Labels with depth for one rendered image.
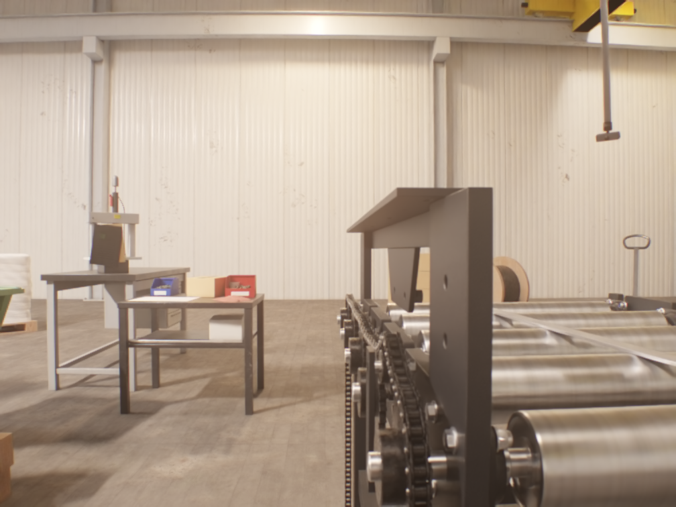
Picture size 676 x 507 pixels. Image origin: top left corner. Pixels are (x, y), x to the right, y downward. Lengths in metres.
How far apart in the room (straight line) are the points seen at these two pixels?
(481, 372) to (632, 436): 0.21
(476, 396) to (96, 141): 11.95
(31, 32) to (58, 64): 0.84
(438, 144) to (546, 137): 2.59
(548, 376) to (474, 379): 0.41
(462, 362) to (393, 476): 0.14
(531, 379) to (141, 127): 11.62
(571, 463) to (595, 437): 0.04
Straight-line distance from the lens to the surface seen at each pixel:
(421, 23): 11.77
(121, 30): 12.29
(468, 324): 0.49
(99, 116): 12.37
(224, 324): 3.51
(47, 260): 12.74
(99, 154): 12.19
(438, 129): 11.57
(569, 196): 12.56
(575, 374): 0.92
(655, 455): 0.64
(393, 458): 0.56
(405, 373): 0.62
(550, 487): 0.59
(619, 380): 0.96
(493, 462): 0.56
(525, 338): 1.21
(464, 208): 0.49
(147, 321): 5.14
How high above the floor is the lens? 1.10
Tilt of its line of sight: level
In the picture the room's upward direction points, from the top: straight up
